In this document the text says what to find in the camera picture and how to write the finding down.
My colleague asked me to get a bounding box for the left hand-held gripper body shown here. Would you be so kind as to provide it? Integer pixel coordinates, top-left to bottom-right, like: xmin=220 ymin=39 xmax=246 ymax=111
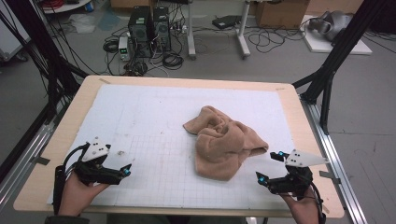
xmin=73 ymin=135 xmax=135 ymax=187

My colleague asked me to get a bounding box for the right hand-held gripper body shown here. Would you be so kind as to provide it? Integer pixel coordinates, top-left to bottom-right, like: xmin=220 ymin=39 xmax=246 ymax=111
xmin=265 ymin=148 xmax=331 ymax=199

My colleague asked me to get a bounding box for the tan towel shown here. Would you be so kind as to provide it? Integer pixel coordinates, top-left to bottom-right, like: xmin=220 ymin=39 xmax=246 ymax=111
xmin=182 ymin=105 xmax=270 ymax=182

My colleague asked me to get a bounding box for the person's right hand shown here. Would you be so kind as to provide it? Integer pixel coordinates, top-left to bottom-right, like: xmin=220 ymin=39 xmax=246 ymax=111
xmin=281 ymin=188 xmax=321 ymax=224

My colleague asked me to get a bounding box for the person's left hand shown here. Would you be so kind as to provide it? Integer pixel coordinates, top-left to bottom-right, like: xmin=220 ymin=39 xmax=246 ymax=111
xmin=59 ymin=172 xmax=110 ymax=217

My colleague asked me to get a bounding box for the grey tape piece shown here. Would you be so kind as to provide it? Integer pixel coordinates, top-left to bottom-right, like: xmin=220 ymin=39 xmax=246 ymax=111
xmin=318 ymin=170 xmax=342 ymax=185
xmin=31 ymin=155 xmax=50 ymax=166

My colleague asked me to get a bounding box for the white grid mat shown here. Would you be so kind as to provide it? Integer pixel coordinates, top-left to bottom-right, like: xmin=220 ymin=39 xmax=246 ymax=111
xmin=46 ymin=83 xmax=314 ymax=212

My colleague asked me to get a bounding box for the white power supply unit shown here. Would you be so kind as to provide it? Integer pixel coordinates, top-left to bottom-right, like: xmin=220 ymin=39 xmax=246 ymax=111
xmin=118 ymin=36 xmax=132 ymax=63

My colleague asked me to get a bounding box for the white floor board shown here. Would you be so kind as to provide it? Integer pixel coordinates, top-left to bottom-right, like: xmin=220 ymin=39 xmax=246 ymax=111
xmin=300 ymin=14 xmax=373 ymax=56

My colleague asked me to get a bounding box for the large black computer tower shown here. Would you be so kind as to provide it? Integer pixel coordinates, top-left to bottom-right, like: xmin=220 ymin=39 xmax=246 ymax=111
xmin=128 ymin=6 xmax=153 ymax=59

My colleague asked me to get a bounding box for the clear plastic sheet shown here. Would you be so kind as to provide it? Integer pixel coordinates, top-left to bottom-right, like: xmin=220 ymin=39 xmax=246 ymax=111
xmin=68 ymin=13 xmax=97 ymax=35

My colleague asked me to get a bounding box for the blue floor mat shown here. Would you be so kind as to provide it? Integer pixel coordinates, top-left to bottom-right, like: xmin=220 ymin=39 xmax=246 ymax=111
xmin=97 ymin=8 xmax=122 ymax=32

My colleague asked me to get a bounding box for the slim black computer tower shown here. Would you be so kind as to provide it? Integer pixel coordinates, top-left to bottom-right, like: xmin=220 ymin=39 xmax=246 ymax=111
xmin=152 ymin=7 xmax=172 ymax=52

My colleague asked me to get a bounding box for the large cardboard box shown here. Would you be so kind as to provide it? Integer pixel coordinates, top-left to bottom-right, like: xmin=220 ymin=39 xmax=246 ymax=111
xmin=255 ymin=0 xmax=311 ymax=30

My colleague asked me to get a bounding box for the white desk stand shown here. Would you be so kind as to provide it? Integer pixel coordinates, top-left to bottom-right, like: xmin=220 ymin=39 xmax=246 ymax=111
xmin=186 ymin=0 xmax=252 ymax=61

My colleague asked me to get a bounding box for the black flat device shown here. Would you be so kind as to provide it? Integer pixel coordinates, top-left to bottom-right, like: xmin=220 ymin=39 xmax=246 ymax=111
xmin=212 ymin=14 xmax=242 ymax=31

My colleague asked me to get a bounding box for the round white table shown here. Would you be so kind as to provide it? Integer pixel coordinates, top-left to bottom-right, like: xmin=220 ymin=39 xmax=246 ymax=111
xmin=41 ymin=0 xmax=92 ymax=15

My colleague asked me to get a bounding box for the white cabinet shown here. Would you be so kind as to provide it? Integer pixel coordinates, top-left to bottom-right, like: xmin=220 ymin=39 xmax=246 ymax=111
xmin=0 ymin=12 xmax=32 ymax=62

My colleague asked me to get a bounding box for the grey plastic shell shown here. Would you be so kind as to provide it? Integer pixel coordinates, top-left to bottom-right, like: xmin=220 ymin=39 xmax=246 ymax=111
xmin=307 ymin=10 xmax=354 ymax=43

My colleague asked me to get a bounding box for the aluminium rail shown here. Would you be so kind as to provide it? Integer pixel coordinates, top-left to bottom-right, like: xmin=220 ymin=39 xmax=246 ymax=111
xmin=300 ymin=96 xmax=370 ymax=224
xmin=0 ymin=122 xmax=60 ymax=213

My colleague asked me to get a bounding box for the tangled dark cable pile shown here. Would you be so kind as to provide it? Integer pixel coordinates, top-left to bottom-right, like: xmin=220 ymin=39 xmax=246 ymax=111
xmin=124 ymin=60 xmax=149 ymax=77

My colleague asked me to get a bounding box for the coiled black cable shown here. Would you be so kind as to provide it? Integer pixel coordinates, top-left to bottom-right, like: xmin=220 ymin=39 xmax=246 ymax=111
xmin=102 ymin=38 xmax=120 ymax=54
xmin=162 ymin=52 xmax=185 ymax=71

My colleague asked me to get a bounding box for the black metal frame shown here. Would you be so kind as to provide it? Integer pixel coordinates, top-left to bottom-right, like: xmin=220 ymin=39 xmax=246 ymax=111
xmin=0 ymin=0 xmax=90 ymax=185
xmin=291 ymin=0 xmax=391 ymax=135

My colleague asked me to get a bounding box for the red cable bundle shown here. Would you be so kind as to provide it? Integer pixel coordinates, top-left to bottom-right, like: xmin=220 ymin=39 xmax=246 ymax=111
xmin=41 ymin=0 xmax=64 ymax=9

